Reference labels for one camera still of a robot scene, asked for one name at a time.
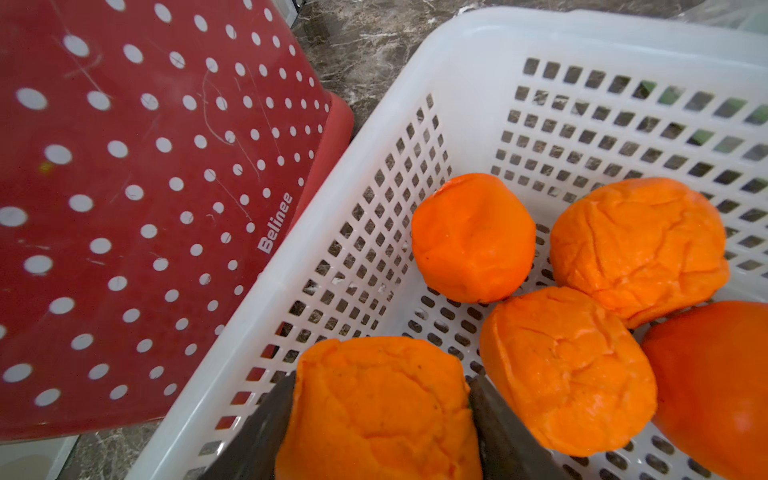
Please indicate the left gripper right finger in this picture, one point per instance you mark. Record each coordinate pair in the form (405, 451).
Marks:
(507, 449)

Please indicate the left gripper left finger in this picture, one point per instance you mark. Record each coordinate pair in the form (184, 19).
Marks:
(253, 451)

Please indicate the orange toy mandarin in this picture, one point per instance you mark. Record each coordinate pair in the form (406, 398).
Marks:
(641, 248)
(473, 240)
(710, 365)

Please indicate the white perforated plastic basket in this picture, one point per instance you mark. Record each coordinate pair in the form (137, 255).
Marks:
(541, 214)

